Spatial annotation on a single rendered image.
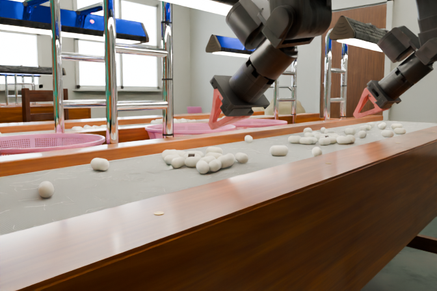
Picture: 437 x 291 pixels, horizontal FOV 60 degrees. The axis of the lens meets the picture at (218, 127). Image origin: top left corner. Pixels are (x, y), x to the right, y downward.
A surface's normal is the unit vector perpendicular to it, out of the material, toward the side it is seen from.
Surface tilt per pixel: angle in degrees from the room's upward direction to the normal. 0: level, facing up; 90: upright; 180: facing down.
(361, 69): 90
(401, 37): 103
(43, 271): 0
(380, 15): 90
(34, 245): 0
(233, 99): 48
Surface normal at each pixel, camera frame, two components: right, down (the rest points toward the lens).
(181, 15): 0.74, 0.06
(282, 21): -0.75, 0.22
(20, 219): 0.00, -1.00
